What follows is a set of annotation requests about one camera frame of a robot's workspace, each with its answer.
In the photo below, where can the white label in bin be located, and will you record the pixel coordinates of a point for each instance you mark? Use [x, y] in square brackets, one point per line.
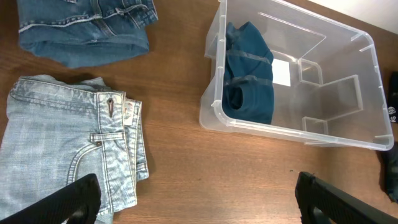
[281, 72]

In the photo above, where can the teal shirt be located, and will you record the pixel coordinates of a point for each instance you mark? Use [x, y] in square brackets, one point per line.
[248, 92]

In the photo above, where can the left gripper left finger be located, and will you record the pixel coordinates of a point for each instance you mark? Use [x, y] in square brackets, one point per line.
[77, 203]

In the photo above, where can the dark blue jeans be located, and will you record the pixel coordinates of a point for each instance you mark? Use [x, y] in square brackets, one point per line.
[85, 33]

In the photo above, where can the dark green folded garment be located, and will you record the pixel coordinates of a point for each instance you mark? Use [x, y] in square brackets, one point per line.
[389, 160]

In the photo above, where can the light blue folded jeans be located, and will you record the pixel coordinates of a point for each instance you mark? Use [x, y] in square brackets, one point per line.
[57, 133]

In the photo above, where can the black garment with print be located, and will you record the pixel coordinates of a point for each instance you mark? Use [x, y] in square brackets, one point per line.
[392, 98]

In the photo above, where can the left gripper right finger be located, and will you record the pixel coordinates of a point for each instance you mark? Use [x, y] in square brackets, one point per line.
[320, 202]

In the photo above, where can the clear plastic storage bin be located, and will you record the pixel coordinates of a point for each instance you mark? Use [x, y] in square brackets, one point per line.
[336, 97]

